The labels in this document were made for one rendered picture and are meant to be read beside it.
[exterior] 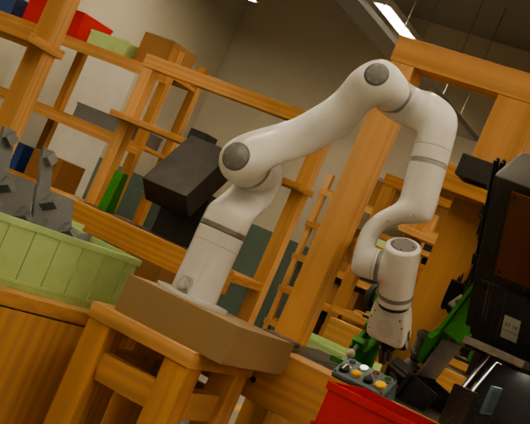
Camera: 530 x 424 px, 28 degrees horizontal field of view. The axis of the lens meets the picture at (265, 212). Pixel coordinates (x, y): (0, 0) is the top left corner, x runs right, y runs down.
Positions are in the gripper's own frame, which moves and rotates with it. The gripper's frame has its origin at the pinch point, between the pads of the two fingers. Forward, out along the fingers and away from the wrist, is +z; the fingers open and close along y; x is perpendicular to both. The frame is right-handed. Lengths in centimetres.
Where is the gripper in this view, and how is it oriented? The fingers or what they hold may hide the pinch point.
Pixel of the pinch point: (385, 355)
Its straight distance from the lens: 262.3
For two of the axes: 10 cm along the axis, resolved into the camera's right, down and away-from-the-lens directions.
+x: 5.8, -3.6, 7.3
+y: 8.1, 3.4, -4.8
